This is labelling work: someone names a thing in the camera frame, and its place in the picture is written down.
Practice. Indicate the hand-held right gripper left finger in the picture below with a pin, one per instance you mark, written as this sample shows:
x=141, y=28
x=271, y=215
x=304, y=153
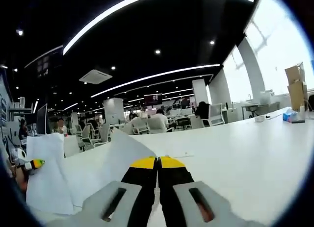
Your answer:
x=139, y=185

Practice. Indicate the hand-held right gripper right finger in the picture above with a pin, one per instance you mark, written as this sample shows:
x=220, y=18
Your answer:
x=176, y=185

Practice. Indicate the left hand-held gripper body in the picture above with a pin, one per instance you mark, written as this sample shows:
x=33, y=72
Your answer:
x=19, y=156

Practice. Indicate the white printing paper sheet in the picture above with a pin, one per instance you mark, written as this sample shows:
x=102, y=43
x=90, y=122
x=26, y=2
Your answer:
x=127, y=148

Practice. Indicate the person's left hand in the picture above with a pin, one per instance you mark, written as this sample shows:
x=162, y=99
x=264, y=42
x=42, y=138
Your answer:
x=20, y=178

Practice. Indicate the dark computer monitor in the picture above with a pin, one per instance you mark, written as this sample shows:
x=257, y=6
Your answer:
x=41, y=119

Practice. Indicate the metal shelf rack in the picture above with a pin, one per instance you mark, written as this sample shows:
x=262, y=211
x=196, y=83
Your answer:
x=20, y=107

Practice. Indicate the group of white office chairs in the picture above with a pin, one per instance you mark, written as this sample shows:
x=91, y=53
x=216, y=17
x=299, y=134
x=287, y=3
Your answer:
x=216, y=113

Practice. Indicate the large hanging display screen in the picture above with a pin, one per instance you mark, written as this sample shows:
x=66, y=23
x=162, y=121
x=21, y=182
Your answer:
x=43, y=65

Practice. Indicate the small white roll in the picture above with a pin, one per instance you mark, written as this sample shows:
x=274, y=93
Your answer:
x=260, y=118

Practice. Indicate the ceiling air conditioner unit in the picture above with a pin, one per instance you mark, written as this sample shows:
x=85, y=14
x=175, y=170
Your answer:
x=95, y=77

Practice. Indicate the long ceiling light strip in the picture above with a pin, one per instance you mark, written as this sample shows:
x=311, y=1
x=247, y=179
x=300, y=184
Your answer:
x=67, y=47

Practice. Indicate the round ceiling spotlight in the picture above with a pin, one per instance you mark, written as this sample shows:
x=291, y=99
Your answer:
x=19, y=32
x=212, y=42
x=157, y=51
x=113, y=68

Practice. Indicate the thin ceiling light strip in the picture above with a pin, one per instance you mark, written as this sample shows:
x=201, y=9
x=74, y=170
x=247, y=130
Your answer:
x=211, y=65

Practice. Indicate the blue tissue pack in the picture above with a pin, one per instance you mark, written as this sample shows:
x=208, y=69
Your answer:
x=288, y=116

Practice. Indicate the flat black object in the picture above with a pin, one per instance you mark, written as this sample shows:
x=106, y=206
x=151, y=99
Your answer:
x=298, y=121

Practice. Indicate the cardboard box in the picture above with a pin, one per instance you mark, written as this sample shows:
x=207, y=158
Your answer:
x=296, y=97
x=294, y=73

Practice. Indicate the blue and white wall poster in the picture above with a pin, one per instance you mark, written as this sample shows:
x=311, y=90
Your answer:
x=5, y=107

